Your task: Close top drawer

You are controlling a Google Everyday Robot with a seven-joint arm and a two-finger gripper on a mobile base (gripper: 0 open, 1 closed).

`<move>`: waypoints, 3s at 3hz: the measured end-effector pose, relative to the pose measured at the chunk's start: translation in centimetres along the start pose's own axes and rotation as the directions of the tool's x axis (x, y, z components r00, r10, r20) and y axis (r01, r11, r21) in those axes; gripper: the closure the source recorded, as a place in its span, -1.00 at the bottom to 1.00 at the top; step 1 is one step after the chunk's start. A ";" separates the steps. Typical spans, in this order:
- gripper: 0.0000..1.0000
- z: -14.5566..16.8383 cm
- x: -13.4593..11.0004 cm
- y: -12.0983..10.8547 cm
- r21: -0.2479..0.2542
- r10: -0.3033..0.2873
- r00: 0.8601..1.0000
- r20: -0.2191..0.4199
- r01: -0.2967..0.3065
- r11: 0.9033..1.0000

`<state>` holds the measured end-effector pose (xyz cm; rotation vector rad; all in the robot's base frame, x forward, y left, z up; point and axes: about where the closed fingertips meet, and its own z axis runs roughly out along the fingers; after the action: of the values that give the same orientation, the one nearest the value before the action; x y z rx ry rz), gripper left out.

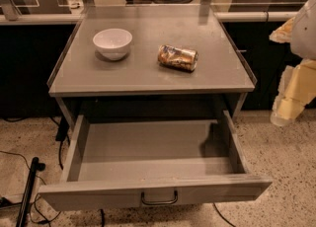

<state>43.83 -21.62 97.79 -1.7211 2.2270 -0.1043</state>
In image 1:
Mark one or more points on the white ceramic bowl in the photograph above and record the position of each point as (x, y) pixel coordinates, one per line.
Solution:
(113, 44)

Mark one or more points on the black drawer handle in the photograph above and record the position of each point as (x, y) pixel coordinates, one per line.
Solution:
(159, 198)

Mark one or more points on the black pole stand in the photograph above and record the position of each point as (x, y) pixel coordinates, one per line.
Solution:
(36, 165)

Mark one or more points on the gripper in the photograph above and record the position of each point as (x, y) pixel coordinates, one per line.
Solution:
(304, 35)

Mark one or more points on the grey cabinet table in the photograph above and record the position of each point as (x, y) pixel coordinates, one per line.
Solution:
(82, 72)

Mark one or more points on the grey top drawer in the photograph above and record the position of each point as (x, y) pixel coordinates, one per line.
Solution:
(109, 165)

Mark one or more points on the crushed gold drink can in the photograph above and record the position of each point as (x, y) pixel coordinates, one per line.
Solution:
(179, 58)

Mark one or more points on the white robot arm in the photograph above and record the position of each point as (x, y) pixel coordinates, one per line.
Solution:
(303, 41)

